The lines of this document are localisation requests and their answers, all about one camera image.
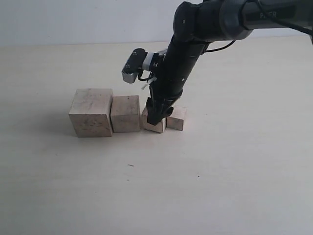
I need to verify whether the third largest wooden cube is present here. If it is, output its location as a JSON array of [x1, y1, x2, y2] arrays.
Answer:
[[141, 107, 166, 134]]

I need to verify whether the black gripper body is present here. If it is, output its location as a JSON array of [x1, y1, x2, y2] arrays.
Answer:
[[151, 40, 208, 108]]

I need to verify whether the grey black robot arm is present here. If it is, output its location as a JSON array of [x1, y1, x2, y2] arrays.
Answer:
[[146, 0, 313, 125]]

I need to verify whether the second largest wooden cube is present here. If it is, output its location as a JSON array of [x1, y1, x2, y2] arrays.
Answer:
[[111, 95, 140, 133]]

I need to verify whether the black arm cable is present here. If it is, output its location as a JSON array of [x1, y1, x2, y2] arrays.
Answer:
[[202, 0, 313, 53]]

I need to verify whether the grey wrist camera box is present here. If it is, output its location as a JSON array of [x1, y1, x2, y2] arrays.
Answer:
[[121, 48, 161, 84]]

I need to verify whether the smallest wooden cube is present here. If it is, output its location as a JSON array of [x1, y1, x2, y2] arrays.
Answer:
[[166, 106, 187, 131]]

